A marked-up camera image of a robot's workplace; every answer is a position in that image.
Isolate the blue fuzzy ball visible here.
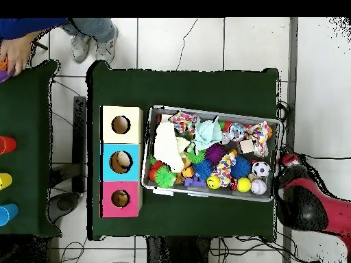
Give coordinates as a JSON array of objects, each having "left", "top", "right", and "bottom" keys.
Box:
[{"left": 230, "top": 157, "right": 252, "bottom": 179}]

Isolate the person's hand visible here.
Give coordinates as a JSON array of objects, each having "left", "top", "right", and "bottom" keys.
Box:
[{"left": 0, "top": 32, "right": 40, "bottom": 77}]

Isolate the large green fuzzy ball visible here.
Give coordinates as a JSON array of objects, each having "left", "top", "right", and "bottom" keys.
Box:
[{"left": 186, "top": 145, "right": 207, "bottom": 165}]

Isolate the yellow plastic cup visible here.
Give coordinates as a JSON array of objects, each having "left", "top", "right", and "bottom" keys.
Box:
[{"left": 0, "top": 173, "right": 13, "bottom": 191}]

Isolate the black equipment stand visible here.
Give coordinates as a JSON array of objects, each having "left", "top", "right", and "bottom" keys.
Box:
[{"left": 48, "top": 95, "right": 88, "bottom": 220}]

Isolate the cream yellow waffle cloth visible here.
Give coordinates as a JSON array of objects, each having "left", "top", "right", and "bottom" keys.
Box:
[{"left": 153, "top": 121, "right": 192, "bottom": 174}]

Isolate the wooden box with three holes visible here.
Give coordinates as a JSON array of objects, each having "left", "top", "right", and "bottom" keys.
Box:
[{"left": 99, "top": 105, "right": 145, "bottom": 218}]

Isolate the black white soccer ball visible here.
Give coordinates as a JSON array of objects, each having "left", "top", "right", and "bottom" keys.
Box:
[{"left": 252, "top": 160, "right": 272, "bottom": 178}]

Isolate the colourful patchwork fabric toy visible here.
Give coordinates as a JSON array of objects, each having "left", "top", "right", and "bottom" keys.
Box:
[{"left": 169, "top": 111, "right": 200, "bottom": 137}]

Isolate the dark blue spiky ball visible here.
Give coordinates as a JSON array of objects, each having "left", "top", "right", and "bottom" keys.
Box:
[{"left": 194, "top": 160, "right": 215, "bottom": 181}]

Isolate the dark green table cloth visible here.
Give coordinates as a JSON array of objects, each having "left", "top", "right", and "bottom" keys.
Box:
[
  {"left": 87, "top": 60, "right": 280, "bottom": 241},
  {"left": 0, "top": 60, "right": 60, "bottom": 236}
]

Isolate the smooth yellow ball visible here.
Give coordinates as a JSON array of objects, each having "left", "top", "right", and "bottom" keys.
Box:
[{"left": 237, "top": 177, "right": 252, "bottom": 193}]

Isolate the green spiky ball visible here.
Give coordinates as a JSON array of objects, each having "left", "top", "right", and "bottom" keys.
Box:
[{"left": 155, "top": 166, "right": 178, "bottom": 190}]

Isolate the colourful dotted fabric strip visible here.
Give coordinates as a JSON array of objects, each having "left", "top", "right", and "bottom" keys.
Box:
[{"left": 210, "top": 151, "right": 237, "bottom": 188}]

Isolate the person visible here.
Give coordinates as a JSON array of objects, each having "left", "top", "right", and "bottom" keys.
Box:
[{"left": 0, "top": 18, "right": 119, "bottom": 77}]

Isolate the pale wooden cube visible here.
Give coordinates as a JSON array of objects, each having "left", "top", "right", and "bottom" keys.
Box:
[{"left": 239, "top": 139, "right": 256, "bottom": 155}]

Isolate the clear mesh bin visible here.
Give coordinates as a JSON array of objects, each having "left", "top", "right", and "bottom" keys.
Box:
[{"left": 141, "top": 105, "right": 283, "bottom": 203}]

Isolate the red plastic cup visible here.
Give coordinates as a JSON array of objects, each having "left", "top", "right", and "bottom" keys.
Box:
[{"left": 0, "top": 136, "right": 17, "bottom": 155}]

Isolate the blue plastic cup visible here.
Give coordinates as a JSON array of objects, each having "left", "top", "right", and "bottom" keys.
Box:
[{"left": 0, "top": 203, "right": 20, "bottom": 227}]

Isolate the purple spiky ball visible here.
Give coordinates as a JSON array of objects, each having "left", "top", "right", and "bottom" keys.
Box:
[{"left": 205, "top": 143, "right": 226, "bottom": 164}]

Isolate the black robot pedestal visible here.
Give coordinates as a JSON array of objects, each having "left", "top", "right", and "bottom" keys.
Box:
[{"left": 147, "top": 235, "right": 220, "bottom": 263}]

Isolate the person's foot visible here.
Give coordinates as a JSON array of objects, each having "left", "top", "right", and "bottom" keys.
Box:
[
  {"left": 95, "top": 24, "right": 119, "bottom": 66},
  {"left": 71, "top": 34, "right": 92, "bottom": 64}
]

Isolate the white baseball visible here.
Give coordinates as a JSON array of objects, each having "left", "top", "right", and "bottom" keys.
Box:
[{"left": 250, "top": 179, "right": 268, "bottom": 196}]

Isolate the orange plastic block toy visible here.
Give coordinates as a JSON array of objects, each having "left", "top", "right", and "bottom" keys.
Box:
[{"left": 175, "top": 158, "right": 197, "bottom": 186}]

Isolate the colourful polka dot fabric toy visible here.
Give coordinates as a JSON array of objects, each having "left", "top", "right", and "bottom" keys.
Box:
[{"left": 243, "top": 121, "right": 274, "bottom": 158}]

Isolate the mint green waffle cloth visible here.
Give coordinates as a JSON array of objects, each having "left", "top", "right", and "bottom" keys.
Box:
[{"left": 193, "top": 116, "right": 225, "bottom": 154}]

